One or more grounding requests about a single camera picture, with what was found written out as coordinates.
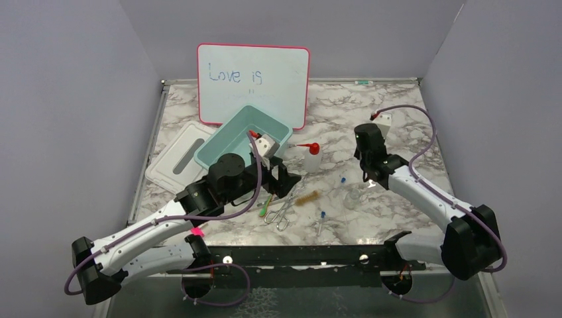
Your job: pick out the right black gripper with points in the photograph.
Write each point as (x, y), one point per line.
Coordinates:
(357, 153)

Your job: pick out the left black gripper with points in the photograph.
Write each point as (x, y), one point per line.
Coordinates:
(285, 180)

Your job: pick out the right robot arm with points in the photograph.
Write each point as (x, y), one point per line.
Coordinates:
(470, 240)

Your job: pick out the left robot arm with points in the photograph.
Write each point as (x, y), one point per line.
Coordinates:
(104, 265)

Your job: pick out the brown test tube brush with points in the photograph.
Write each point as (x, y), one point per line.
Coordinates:
(309, 197)

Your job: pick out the metal crucible tongs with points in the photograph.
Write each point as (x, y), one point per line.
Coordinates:
(279, 217)

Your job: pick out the red cap wash bottle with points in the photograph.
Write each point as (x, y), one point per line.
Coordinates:
(312, 157)

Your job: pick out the teal plastic bin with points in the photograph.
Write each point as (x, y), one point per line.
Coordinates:
(231, 137)

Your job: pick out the pink highlighter marker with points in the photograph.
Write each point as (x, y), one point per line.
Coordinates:
(196, 231)

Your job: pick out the pink framed whiteboard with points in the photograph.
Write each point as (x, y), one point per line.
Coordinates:
(272, 78)

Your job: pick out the white bin lid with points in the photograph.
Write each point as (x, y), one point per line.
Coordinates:
(175, 168)

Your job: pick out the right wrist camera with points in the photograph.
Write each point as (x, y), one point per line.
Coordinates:
(383, 122)

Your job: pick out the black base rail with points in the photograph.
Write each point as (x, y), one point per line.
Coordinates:
(231, 267)

